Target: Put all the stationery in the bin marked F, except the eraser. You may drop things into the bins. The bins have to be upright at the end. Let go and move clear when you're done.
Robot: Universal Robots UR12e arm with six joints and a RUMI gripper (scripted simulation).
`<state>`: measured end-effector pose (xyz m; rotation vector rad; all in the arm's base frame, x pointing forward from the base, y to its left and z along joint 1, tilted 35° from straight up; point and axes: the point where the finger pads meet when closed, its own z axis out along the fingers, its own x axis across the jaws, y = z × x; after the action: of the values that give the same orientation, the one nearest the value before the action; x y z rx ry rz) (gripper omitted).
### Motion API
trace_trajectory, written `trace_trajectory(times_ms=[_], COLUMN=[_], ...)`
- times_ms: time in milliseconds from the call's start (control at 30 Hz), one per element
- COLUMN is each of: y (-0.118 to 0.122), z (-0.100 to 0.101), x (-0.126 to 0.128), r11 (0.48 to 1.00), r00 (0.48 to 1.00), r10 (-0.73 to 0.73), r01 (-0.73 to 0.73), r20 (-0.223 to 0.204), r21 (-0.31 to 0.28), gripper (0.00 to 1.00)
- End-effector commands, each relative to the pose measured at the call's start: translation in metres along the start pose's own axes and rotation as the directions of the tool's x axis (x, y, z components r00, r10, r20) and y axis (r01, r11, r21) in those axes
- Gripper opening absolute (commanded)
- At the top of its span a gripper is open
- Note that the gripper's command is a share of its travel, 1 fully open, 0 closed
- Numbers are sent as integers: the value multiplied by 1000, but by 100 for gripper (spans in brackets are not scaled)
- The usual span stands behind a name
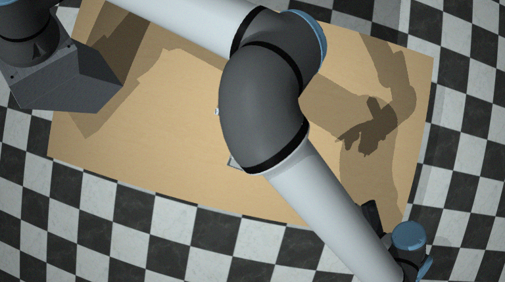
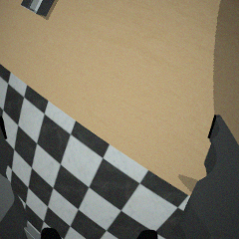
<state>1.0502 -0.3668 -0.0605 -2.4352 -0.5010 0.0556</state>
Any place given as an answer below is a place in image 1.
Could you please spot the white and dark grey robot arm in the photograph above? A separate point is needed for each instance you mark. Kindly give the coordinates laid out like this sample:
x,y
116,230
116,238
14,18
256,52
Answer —
x,y
272,56

